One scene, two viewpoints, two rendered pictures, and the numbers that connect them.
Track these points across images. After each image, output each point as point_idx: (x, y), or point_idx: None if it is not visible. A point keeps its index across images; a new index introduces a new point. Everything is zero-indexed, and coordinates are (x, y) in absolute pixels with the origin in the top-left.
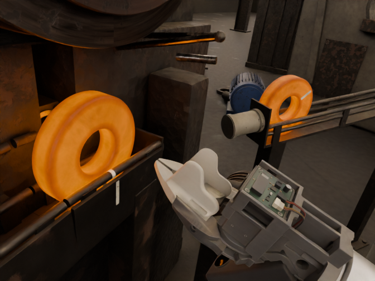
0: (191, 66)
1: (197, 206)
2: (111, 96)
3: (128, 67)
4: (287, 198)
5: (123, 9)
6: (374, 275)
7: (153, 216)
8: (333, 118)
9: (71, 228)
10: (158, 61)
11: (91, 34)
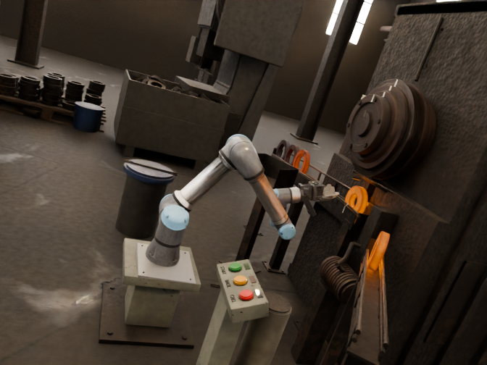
0: (415, 231)
1: (323, 192)
2: (361, 190)
3: (386, 200)
4: (313, 184)
5: (359, 164)
6: (293, 187)
7: (343, 237)
8: (361, 269)
9: (336, 203)
10: (398, 209)
11: (357, 168)
